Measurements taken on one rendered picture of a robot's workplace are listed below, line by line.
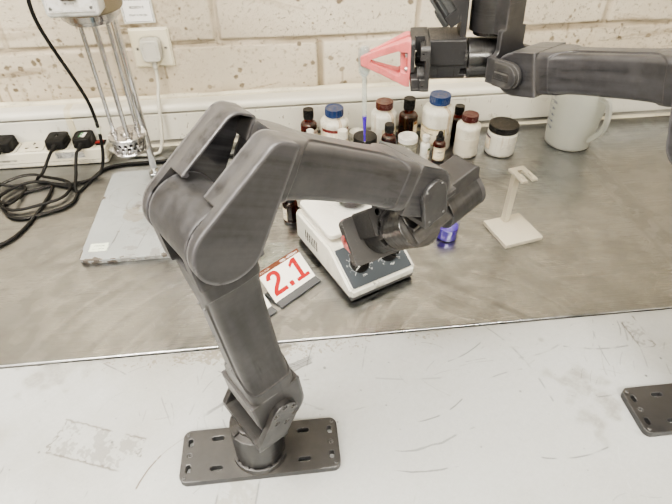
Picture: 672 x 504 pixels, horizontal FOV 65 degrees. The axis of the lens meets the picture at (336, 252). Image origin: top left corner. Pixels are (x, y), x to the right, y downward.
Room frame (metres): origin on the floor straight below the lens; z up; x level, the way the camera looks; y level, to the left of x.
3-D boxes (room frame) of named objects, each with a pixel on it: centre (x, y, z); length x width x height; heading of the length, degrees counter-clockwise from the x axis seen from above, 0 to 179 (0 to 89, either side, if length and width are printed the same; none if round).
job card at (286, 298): (0.65, 0.08, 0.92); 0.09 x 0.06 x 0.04; 135
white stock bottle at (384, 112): (1.14, -0.12, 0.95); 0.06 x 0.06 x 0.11
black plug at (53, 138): (1.08, 0.63, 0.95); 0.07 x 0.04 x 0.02; 5
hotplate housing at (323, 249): (0.74, -0.03, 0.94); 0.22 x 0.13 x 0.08; 29
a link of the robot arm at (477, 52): (0.78, -0.22, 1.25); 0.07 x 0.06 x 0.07; 85
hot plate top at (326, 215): (0.76, -0.01, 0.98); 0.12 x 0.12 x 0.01; 29
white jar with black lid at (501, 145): (1.10, -0.39, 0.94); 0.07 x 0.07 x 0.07
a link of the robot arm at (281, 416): (0.36, 0.09, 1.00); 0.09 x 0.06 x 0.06; 38
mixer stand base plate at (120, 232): (0.88, 0.38, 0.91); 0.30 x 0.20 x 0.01; 5
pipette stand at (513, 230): (0.79, -0.34, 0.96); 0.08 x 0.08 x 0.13; 18
